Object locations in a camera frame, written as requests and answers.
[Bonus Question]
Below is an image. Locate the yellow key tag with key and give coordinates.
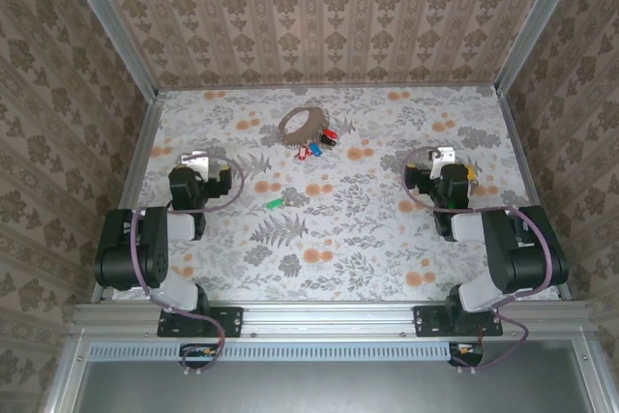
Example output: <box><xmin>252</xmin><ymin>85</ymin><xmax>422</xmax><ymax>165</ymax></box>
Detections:
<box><xmin>465</xmin><ymin>163</ymin><xmax>483</xmax><ymax>194</ymax></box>

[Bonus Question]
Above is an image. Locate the grey metal panel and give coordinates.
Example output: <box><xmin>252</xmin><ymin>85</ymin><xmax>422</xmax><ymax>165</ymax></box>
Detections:
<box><xmin>76</xmin><ymin>340</ymin><xmax>596</xmax><ymax>413</ymax></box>

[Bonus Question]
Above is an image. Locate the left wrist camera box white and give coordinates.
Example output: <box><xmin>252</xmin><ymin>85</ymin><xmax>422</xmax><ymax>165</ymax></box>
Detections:
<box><xmin>180</xmin><ymin>150</ymin><xmax>211</xmax><ymax>181</ymax></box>

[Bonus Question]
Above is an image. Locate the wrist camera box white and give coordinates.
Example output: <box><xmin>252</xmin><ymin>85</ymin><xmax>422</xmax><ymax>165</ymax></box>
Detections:
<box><xmin>180</xmin><ymin>150</ymin><xmax>211</xmax><ymax>181</ymax></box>
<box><xmin>429</xmin><ymin>144</ymin><xmax>457</xmax><ymax>168</ymax></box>

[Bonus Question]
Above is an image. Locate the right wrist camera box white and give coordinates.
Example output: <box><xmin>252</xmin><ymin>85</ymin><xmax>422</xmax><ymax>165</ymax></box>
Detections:
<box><xmin>429</xmin><ymin>144</ymin><xmax>457</xmax><ymax>168</ymax></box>

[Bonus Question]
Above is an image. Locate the aluminium table side rail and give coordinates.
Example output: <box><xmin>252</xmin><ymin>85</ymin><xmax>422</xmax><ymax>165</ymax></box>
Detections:
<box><xmin>493</xmin><ymin>85</ymin><xmax>575</xmax><ymax>302</ymax></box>
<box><xmin>90</xmin><ymin>91</ymin><xmax>165</xmax><ymax>303</ymax></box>

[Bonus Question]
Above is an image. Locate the thin aluminium table rail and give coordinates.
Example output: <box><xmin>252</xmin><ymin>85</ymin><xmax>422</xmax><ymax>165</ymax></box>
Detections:
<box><xmin>157</xmin><ymin>83</ymin><xmax>499</xmax><ymax>94</ymax></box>

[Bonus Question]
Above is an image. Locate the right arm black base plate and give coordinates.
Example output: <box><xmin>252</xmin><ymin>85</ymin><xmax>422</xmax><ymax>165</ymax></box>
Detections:
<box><xmin>412</xmin><ymin>305</ymin><xmax>504</xmax><ymax>339</ymax></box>

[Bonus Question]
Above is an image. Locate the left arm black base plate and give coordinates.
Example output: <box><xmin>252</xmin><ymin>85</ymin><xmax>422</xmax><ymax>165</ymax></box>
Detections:
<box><xmin>157</xmin><ymin>305</ymin><xmax>244</xmax><ymax>339</ymax></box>

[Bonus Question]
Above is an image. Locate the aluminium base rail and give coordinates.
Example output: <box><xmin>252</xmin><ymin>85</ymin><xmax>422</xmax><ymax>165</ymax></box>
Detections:
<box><xmin>72</xmin><ymin>300</ymin><xmax>589</xmax><ymax>339</ymax></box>

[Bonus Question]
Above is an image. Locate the slotted grey cable duct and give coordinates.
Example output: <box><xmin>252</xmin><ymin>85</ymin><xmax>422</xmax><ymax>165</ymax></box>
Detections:
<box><xmin>88</xmin><ymin>340</ymin><xmax>485</xmax><ymax>363</ymax></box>

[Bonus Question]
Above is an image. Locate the aluminium frame post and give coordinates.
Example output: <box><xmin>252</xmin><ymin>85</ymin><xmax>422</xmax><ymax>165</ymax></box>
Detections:
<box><xmin>492</xmin><ymin>0</ymin><xmax>590</xmax><ymax>95</ymax></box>
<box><xmin>53</xmin><ymin>0</ymin><xmax>162</xmax><ymax>98</ymax></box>

